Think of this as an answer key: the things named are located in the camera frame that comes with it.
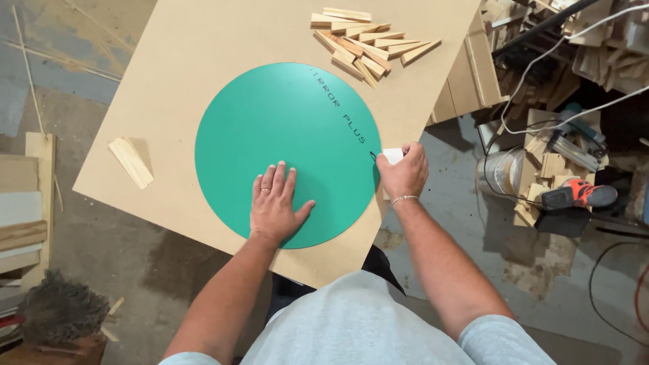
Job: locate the clear plastic container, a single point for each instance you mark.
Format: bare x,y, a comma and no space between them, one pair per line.
501,170

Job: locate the single pale wooden wedge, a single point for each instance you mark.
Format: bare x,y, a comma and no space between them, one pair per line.
130,162

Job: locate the brown wooden block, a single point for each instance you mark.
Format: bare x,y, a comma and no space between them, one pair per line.
54,353

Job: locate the thin wooden strip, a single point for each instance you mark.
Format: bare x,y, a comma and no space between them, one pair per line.
28,70

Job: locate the pile of wooden wedges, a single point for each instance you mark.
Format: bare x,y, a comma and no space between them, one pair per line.
368,46

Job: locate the orange and black power tool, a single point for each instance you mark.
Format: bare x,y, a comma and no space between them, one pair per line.
579,194

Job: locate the black metal bar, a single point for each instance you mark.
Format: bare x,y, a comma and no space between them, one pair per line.
546,21

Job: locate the teal circular saw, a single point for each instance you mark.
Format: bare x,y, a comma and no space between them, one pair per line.
576,137

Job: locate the person's left hand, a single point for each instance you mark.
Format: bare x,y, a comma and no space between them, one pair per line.
273,207

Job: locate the dark bristle brush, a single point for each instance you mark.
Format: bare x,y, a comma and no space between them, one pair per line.
62,307

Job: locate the grey t-shirt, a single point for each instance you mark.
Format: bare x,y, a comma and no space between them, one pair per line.
371,340

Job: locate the small white block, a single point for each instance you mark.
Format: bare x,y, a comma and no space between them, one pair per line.
392,155

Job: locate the person's right hand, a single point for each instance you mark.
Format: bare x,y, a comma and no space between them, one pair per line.
405,173

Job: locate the stack of wooden boards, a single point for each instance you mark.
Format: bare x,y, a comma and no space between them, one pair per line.
2,232

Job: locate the green round disc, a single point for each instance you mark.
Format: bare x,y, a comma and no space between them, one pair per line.
283,125

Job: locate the black trousers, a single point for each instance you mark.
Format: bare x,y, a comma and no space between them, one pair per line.
291,294

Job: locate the leaning fibreboard panels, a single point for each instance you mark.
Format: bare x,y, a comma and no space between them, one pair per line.
468,79

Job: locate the heap of wood offcuts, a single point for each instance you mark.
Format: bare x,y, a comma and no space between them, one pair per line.
603,47

